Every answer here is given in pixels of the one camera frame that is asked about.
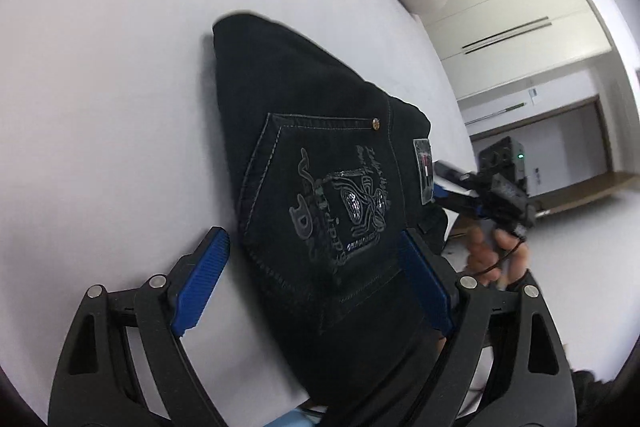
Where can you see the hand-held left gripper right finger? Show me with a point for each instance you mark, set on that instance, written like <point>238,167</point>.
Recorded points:
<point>425,287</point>

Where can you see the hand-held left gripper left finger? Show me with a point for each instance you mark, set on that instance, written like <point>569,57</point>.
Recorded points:
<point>200,287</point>

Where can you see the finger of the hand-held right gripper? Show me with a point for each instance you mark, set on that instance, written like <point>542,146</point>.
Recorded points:
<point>457,203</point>
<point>452,171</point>

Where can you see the black pants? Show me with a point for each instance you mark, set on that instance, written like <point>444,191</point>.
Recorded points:
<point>310,132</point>

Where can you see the person's right hand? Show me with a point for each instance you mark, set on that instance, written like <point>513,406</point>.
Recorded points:
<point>487,257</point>

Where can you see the black device with green light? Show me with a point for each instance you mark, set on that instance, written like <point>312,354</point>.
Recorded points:
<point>500,154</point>

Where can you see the light blue object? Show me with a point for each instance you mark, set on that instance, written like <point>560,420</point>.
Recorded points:
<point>295,419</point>

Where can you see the white bed sheet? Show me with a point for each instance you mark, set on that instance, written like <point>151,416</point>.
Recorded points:
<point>100,82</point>

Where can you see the white wall socket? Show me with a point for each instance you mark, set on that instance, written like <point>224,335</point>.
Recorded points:
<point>537,175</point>

